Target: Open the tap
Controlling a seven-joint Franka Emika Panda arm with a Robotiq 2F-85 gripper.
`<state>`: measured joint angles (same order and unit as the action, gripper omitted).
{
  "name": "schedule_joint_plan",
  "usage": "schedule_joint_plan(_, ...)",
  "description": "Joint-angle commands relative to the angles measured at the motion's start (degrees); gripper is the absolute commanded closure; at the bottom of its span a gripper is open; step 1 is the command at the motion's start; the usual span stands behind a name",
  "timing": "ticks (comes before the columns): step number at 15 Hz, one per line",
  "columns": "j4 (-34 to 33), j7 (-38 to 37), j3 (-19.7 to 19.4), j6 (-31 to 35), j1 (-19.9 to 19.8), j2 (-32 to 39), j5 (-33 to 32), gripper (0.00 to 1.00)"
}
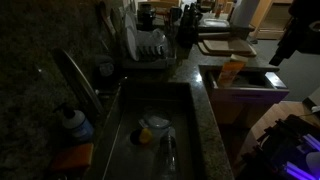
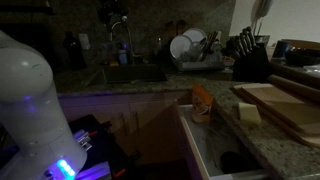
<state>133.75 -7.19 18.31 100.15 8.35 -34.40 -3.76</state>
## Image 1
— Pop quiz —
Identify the orange cardboard box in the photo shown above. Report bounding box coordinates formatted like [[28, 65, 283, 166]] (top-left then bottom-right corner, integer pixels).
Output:
[[217, 54, 250, 88]]

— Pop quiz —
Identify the black equipment with purple lights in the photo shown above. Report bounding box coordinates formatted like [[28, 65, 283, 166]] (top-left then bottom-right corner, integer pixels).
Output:
[[241, 114, 320, 180]]

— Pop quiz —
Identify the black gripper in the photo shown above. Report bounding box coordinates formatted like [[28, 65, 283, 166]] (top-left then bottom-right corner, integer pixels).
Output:
[[268, 19, 303, 67]]

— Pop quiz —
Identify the chrome arched tap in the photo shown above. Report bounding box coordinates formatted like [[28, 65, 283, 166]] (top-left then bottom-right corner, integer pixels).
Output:
[[51, 48, 106, 116]]

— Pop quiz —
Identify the wooden spoon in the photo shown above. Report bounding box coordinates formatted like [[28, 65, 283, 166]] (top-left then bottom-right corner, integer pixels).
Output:
[[97, 0, 118, 38]]

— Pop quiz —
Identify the small yellow toy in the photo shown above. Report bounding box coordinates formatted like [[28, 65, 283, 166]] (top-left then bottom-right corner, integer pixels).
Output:
[[139, 127, 154, 146]]

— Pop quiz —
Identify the grey dish rack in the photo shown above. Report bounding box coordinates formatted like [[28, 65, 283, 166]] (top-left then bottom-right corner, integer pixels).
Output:
[[121, 28, 178, 70]]

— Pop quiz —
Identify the wooden cutting board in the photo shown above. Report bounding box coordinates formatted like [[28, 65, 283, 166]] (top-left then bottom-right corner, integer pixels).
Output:
[[203, 38, 254, 54], [197, 40, 258, 58]]

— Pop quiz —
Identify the clear plastic measuring cup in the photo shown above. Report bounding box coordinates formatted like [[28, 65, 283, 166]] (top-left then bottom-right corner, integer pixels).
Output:
[[138, 105, 175, 139]]

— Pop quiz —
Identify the stainless steel sink basin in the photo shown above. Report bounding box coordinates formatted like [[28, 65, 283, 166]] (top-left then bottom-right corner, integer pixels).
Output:
[[99, 80, 205, 180]]

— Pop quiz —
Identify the clear glass in sink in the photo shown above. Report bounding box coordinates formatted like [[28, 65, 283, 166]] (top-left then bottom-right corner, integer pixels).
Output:
[[154, 132, 181, 180]]

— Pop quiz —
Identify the white plate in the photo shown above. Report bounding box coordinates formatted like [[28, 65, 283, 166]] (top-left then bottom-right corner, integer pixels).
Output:
[[123, 12, 138, 34], [124, 26, 140, 62]]

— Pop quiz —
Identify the white rectangular tray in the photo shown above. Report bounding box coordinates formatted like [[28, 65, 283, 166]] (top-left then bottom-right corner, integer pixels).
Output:
[[199, 18, 232, 30]]

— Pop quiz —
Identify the open kitchen drawer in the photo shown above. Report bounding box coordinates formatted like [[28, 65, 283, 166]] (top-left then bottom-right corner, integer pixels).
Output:
[[201, 68, 290, 105]]

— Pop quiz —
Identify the dark jar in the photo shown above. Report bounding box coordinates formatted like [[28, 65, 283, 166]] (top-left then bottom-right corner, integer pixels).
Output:
[[137, 3, 157, 32]]

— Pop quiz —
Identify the orange sponge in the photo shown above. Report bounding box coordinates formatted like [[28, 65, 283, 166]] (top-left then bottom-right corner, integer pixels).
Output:
[[49, 142, 95, 172]]

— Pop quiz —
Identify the clear glass container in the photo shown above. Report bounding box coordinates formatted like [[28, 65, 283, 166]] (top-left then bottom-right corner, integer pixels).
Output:
[[138, 28, 169, 56]]

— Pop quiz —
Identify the white soap pump bottle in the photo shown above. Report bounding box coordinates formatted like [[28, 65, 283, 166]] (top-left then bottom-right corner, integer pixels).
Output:
[[53, 102, 95, 143]]

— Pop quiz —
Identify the white paper towel roll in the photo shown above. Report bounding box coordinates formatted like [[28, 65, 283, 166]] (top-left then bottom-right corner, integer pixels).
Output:
[[229, 0, 260, 28]]

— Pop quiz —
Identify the dark cup with pale rim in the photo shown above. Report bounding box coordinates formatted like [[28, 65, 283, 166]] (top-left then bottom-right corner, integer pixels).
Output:
[[94, 54, 117, 78]]

